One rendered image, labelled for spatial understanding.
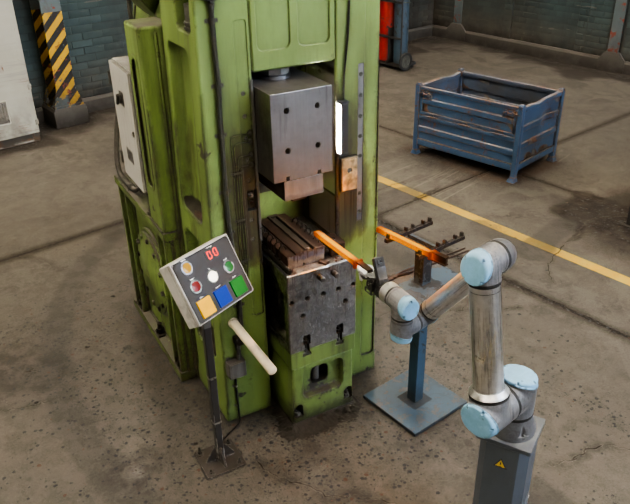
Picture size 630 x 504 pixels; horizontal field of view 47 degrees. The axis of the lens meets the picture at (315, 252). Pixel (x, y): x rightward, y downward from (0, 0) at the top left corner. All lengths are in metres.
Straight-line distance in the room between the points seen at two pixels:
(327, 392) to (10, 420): 1.71
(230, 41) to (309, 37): 0.37
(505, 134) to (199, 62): 4.15
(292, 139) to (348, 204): 0.60
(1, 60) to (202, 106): 5.15
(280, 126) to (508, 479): 1.73
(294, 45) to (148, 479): 2.15
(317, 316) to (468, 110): 3.76
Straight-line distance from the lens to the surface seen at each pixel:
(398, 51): 10.46
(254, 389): 3.87
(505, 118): 6.69
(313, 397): 3.83
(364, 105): 3.47
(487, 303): 2.54
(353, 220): 3.65
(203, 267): 3.02
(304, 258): 3.41
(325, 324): 3.59
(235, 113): 3.15
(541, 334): 4.70
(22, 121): 8.26
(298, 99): 3.10
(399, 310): 2.83
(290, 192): 3.22
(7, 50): 8.09
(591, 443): 4.00
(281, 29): 3.17
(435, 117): 7.11
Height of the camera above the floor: 2.61
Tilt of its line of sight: 29 degrees down
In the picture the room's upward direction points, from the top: 1 degrees counter-clockwise
